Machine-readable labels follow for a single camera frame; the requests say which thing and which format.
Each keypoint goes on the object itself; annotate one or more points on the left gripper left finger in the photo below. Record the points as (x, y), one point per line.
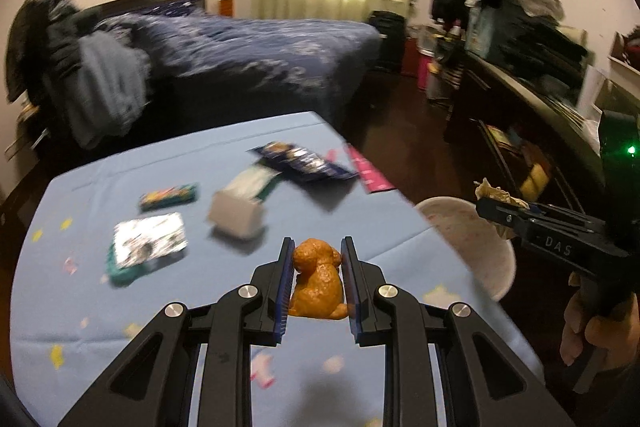
(193, 362)

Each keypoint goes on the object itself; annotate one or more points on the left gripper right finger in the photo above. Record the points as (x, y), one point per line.
(442, 366)

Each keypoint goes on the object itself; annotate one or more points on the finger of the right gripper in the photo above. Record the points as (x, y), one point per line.
(512, 217)

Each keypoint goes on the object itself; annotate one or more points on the orange toy dog figure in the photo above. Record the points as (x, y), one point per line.
(318, 292)

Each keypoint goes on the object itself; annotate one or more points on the small grey cardboard box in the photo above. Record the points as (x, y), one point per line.
(239, 217)

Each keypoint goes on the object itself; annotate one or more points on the blue waffle biscuit wrapper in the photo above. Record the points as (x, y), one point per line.
(300, 163)

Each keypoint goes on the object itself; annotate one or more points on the white speckled trash bin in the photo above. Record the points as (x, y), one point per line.
(490, 258)

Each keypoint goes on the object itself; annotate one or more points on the right hand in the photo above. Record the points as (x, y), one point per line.
(620, 339)

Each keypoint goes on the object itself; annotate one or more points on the cluttered dark shelf unit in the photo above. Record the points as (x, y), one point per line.
(513, 114)

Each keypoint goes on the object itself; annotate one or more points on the pink polka dot strip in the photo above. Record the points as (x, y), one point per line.
(372, 180)

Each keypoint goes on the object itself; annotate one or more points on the silver foil blister pack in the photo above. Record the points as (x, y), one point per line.
(144, 245)

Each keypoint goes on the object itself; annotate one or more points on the light blue star tablecloth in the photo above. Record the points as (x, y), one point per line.
(68, 321)

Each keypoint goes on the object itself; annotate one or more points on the white green tissue pack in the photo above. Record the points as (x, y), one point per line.
(255, 182)

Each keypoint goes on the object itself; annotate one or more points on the colourful cartoon lighter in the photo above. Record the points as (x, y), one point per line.
(169, 197)

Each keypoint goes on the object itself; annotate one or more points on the black suitcase by bed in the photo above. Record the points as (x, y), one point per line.
(392, 29)

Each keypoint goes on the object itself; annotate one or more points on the bed with navy duvet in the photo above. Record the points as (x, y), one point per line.
(218, 70)

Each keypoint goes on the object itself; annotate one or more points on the grey blue fleece blanket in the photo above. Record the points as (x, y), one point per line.
(108, 92)

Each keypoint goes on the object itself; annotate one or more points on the orange box behind bed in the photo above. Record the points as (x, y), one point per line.
(226, 8)

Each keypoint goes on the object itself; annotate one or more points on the dark jacket on chair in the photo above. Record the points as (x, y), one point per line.
(44, 41)

